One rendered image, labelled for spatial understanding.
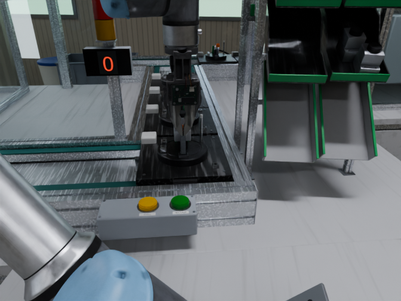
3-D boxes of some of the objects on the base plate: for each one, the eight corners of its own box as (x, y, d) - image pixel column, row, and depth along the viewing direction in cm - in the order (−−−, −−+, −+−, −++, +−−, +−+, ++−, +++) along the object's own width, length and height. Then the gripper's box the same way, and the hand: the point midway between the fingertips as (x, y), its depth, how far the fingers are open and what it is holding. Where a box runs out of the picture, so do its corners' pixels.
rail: (254, 224, 79) (258, 187, 74) (-133, 247, 71) (-158, 208, 66) (249, 210, 83) (252, 175, 78) (-114, 230, 76) (-136, 193, 71)
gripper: (159, 50, 62) (164, 147, 71) (204, 49, 63) (204, 146, 72) (160, 43, 69) (164, 132, 79) (201, 43, 70) (200, 131, 80)
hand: (182, 129), depth 78 cm, fingers closed
